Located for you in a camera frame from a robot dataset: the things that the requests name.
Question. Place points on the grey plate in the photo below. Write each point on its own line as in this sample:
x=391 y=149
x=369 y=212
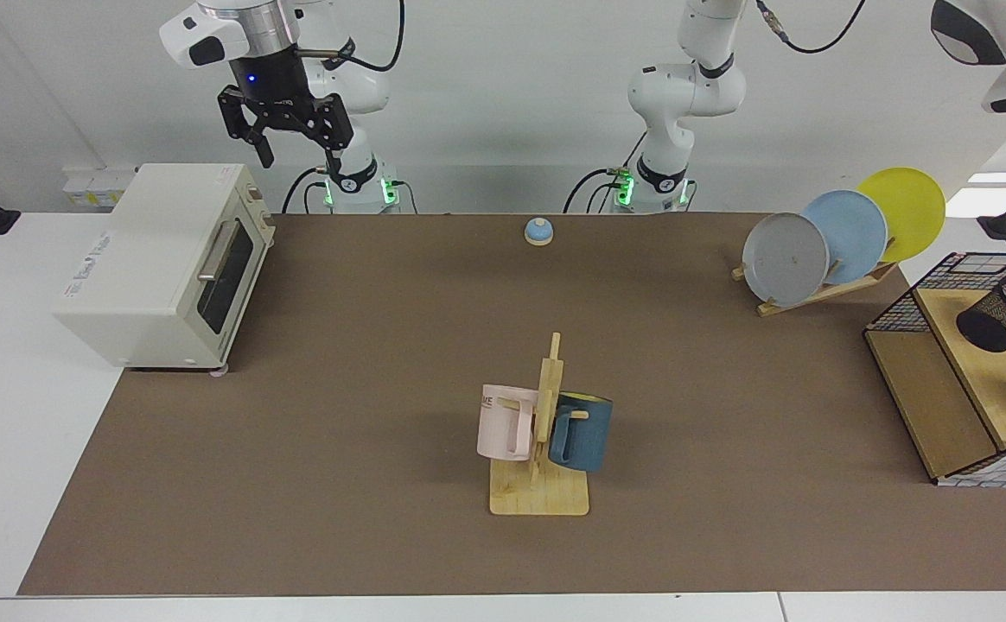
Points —
x=784 y=259

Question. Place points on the wooden plate rack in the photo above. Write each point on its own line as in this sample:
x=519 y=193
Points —
x=814 y=295

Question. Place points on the wooden cup stand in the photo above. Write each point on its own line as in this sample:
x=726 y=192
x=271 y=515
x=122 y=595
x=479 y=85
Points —
x=538 y=497

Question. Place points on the yellow plate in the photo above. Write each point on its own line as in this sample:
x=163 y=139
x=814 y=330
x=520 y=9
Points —
x=909 y=203

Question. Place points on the pink cup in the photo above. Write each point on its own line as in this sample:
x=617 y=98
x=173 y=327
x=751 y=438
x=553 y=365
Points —
x=496 y=428

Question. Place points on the black mesh pen holder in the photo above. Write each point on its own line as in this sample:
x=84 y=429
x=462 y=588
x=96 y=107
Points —
x=1000 y=320

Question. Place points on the light blue plate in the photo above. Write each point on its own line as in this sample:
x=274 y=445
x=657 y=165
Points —
x=853 y=229

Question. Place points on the pale toaster oven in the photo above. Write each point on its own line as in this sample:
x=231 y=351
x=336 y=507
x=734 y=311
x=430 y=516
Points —
x=157 y=242

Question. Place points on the dark teal cup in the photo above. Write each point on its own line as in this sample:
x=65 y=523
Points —
x=585 y=436

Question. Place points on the brown table cloth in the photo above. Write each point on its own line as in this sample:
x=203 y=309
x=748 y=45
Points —
x=382 y=363

